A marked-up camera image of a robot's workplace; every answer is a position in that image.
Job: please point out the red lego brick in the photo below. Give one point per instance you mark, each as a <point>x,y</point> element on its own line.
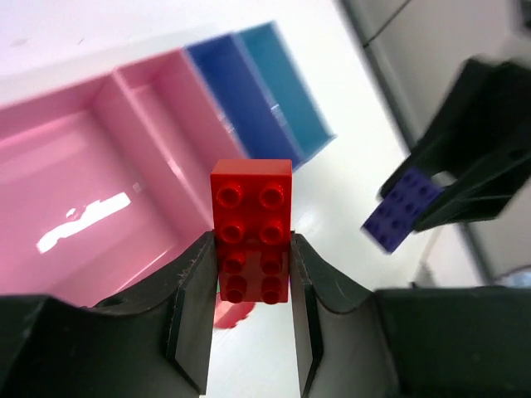
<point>251,206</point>

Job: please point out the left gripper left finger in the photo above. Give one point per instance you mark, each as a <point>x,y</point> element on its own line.
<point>152,339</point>

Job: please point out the dark blue bin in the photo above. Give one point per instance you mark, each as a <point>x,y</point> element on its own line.
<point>235,81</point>

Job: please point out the small pink bin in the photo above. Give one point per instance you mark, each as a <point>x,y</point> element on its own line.
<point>186,119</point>

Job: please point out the dark blue lego brick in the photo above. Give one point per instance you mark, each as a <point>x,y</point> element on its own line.
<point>393,219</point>

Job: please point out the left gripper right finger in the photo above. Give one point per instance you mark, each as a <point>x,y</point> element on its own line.
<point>353,342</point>

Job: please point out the red apple lego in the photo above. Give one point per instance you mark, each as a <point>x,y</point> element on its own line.
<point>227,315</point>

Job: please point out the large pink bin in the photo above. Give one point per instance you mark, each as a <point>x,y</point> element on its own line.
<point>92,198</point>

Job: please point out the right light blue bin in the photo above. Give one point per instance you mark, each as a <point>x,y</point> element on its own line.
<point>282,77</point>

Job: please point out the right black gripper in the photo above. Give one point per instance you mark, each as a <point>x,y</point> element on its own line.
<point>480,136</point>

